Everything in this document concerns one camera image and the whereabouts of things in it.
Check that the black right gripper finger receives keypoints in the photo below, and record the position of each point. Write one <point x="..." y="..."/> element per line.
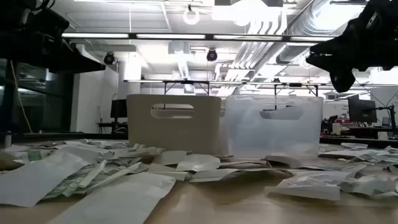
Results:
<point x="342" y="81"/>
<point x="332" y="57"/>

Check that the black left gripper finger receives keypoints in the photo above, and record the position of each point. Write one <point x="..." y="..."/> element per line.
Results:
<point x="74" y="62"/>

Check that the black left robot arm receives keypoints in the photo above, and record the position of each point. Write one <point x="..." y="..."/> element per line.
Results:
<point x="12" y="6"/>

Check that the black computer monitor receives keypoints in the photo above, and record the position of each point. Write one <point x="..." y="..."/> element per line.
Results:
<point x="362" y="110"/>
<point x="118" y="109"/>

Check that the white cup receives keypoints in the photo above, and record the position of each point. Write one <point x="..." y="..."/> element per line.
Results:
<point x="336" y="129"/>

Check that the dark background desk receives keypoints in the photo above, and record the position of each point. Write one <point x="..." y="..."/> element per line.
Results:
<point x="367" y="130"/>
<point x="112" y="125"/>

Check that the white packet black text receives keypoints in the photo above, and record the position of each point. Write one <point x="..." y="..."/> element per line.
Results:
<point x="348" y="154"/>
<point x="335" y="167"/>

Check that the clear plastic bin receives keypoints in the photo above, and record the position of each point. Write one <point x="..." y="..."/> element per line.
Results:
<point x="273" y="140"/>

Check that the small white bottle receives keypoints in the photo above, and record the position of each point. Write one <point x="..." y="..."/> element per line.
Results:
<point x="7" y="140"/>

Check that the linear ceiling light fixture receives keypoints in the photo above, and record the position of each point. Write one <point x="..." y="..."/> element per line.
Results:
<point x="171" y="36"/>

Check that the green print paper packet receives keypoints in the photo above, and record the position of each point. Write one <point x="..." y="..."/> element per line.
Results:
<point x="66" y="183"/>
<point x="35" y="155"/>

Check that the green edged white packet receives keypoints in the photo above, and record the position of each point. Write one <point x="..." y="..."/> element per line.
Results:
<point x="140" y="152"/>

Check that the narrow white strip packet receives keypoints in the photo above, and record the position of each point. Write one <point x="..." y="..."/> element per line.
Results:
<point x="118" y="174"/>
<point x="93" y="172"/>

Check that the brown paper packet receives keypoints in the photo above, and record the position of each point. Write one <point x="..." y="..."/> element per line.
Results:
<point x="7" y="161"/>

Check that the light grey plastic bin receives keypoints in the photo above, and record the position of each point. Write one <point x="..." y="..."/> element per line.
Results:
<point x="174" y="137"/>

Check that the large white paper packet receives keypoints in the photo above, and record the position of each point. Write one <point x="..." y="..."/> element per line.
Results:
<point x="118" y="199"/>
<point x="31" y="180"/>

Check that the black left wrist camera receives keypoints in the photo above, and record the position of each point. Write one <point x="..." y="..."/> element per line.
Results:
<point x="51" y="25"/>

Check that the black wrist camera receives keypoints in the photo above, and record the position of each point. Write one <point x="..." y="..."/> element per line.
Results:
<point x="367" y="18"/>
<point x="51" y="25"/>

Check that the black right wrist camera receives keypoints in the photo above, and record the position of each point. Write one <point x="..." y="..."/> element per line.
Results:
<point x="367" y="18"/>

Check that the black ceiling camera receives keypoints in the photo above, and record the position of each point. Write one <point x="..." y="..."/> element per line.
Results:
<point x="109" y="58"/>
<point x="211" y="55"/>

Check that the black background rig frame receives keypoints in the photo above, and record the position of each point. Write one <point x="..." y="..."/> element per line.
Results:
<point x="186" y="82"/>

